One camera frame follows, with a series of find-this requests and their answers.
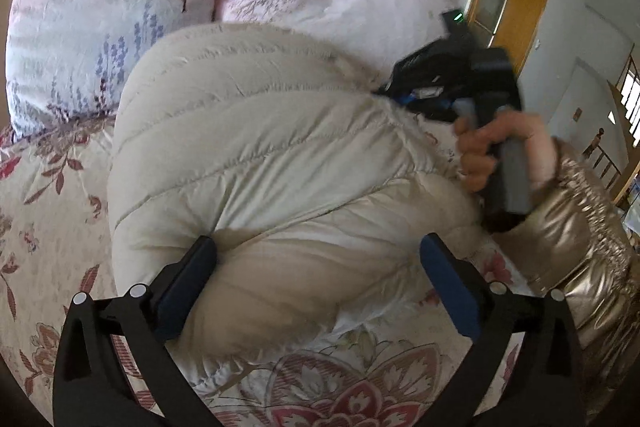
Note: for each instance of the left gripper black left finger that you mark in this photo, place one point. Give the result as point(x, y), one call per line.
point(90, 385)

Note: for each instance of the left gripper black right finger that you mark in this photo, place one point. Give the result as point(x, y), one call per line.
point(545, 386)

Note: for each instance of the beige quilted down jacket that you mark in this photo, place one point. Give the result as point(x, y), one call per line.
point(315, 191)

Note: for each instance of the person's right hand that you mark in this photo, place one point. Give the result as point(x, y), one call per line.
point(477, 163)

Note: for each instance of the gold puffer right sleeve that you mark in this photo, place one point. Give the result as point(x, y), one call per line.
point(574, 241)

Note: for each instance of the floral bed quilt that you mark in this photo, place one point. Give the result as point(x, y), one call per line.
point(56, 241)

